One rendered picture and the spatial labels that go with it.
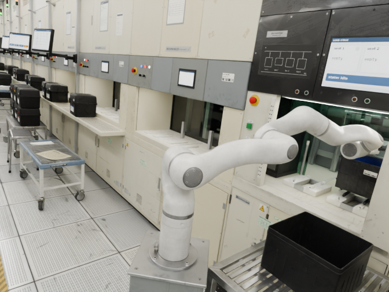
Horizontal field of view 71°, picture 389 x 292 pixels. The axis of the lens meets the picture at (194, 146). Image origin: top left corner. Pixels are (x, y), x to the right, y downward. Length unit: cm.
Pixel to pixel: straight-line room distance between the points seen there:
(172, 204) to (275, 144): 43
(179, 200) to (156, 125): 196
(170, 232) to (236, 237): 88
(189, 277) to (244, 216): 79
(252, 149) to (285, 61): 65
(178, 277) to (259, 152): 53
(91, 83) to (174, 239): 333
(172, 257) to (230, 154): 43
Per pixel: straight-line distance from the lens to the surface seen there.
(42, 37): 403
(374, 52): 137
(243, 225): 178
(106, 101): 424
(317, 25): 149
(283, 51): 155
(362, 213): 163
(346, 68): 139
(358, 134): 133
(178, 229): 103
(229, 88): 174
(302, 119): 114
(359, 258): 114
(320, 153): 240
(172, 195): 100
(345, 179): 168
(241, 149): 101
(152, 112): 283
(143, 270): 108
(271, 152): 104
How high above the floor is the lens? 144
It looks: 14 degrees down
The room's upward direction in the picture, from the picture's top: 7 degrees clockwise
